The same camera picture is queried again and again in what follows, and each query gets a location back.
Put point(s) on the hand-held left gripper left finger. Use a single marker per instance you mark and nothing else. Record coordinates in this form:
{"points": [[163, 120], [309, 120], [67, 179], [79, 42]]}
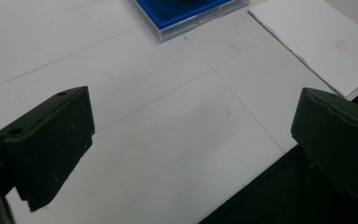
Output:
{"points": [[48, 146]]}

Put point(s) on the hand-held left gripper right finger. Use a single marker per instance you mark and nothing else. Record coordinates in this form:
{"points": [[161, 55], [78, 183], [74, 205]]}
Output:
{"points": [[338, 140]]}

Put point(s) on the white paper sheet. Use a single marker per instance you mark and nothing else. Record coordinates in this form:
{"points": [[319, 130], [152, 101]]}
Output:
{"points": [[320, 40]]}

